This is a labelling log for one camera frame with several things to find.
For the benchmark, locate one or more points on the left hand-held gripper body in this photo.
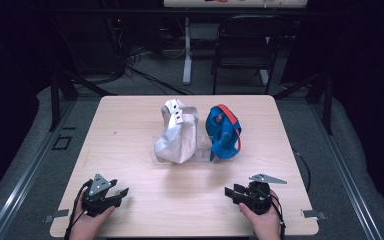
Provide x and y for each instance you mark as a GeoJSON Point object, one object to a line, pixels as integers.
{"type": "Point", "coordinates": [98, 200]}

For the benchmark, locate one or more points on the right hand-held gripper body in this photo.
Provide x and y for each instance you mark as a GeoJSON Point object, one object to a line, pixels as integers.
{"type": "Point", "coordinates": [258, 198]}

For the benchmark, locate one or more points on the white and pink cap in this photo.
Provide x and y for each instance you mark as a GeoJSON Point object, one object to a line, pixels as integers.
{"type": "Point", "coordinates": [178, 140]}

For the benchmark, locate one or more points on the person's right hand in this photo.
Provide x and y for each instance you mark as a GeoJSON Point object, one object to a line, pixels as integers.
{"type": "Point", "coordinates": [265, 225]}

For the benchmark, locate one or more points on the person's left hand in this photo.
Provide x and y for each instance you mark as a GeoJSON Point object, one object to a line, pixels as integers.
{"type": "Point", "coordinates": [88, 226]}

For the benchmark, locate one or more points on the grey metal table clamp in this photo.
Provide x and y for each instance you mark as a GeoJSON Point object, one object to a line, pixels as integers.
{"type": "Point", "coordinates": [58, 214]}
{"type": "Point", "coordinates": [313, 214]}

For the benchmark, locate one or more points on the black metal stand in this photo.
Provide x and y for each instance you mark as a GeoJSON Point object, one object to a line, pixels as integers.
{"type": "Point", "coordinates": [328, 103]}
{"type": "Point", "coordinates": [55, 100]}

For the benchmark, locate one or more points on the white desk leg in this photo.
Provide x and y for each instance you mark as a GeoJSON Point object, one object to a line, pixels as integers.
{"type": "Point", "coordinates": [187, 56]}

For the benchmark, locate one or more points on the black folding chair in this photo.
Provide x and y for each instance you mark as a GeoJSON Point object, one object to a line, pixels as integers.
{"type": "Point", "coordinates": [246, 43]}

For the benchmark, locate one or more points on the aluminium floor rail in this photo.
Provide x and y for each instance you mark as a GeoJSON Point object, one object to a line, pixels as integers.
{"type": "Point", "coordinates": [23, 180]}
{"type": "Point", "coordinates": [346, 176]}

